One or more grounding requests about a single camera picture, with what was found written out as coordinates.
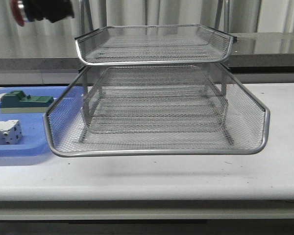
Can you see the silver mesh tray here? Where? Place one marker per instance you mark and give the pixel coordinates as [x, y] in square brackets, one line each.
[165, 99]
[153, 45]
[245, 131]

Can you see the red emergency push button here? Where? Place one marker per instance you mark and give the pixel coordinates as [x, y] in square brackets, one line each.
[37, 10]

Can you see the blue plastic tray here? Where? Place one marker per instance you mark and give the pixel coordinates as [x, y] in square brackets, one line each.
[32, 148]

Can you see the grey background counter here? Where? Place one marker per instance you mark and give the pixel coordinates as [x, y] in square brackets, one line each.
[47, 60]

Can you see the white circuit breaker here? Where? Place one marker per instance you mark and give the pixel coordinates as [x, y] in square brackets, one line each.
[10, 132]

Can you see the silver metal rack frame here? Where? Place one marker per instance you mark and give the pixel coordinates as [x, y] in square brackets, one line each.
[221, 17]

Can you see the green and beige switch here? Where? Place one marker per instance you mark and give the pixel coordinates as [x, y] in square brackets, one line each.
[18, 102]

